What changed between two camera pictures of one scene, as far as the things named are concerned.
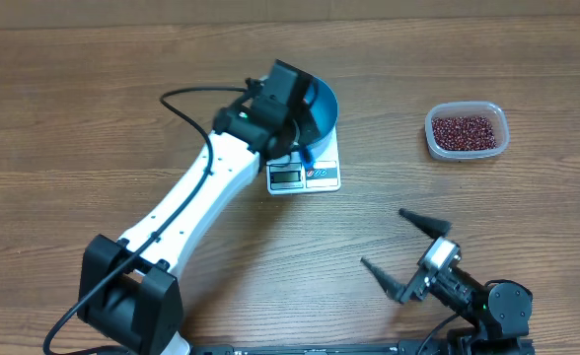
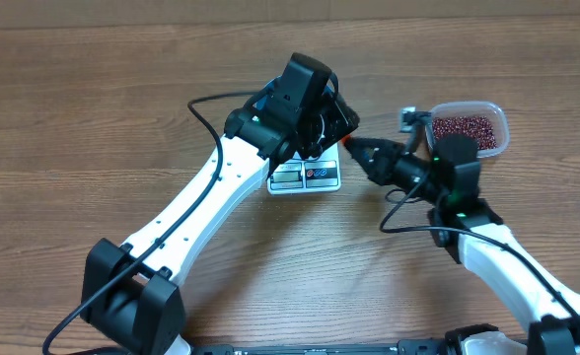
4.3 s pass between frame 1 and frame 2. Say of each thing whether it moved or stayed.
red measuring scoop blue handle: moved
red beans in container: stayed
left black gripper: moved
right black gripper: moved
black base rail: stayed
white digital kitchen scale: stayed
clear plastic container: stayed
